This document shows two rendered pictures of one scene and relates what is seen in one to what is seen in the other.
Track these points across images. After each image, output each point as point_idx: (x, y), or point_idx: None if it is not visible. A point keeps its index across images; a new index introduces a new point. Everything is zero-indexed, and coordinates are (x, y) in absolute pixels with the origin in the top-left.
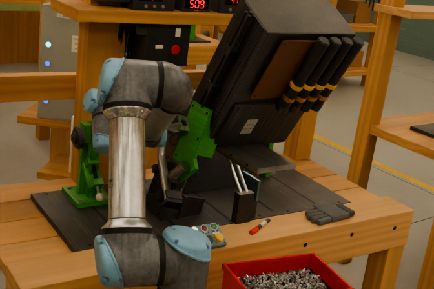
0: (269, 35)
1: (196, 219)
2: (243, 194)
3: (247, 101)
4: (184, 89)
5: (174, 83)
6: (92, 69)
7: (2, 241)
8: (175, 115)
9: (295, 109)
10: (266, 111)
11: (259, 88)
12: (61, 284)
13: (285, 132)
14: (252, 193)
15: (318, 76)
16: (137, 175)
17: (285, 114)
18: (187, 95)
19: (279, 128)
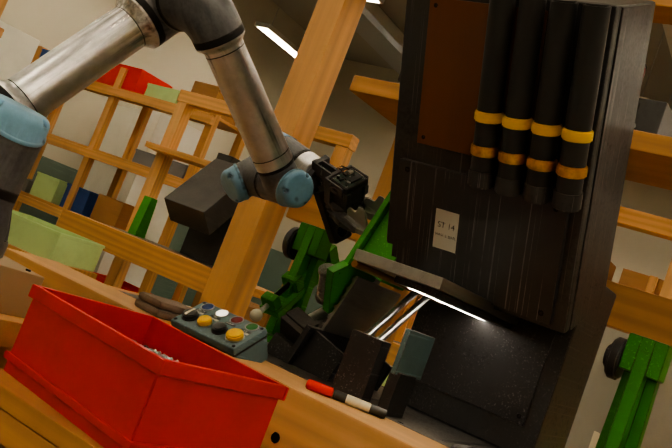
0: None
1: (303, 372)
2: (360, 332)
3: (427, 158)
4: None
5: None
6: (383, 189)
7: (118, 289)
8: (223, 73)
9: (498, 182)
10: (468, 195)
11: (426, 115)
12: (32, 265)
13: (541, 289)
14: (379, 339)
15: (515, 87)
16: (59, 50)
17: (517, 222)
18: (191, 0)
19: (519, 266)
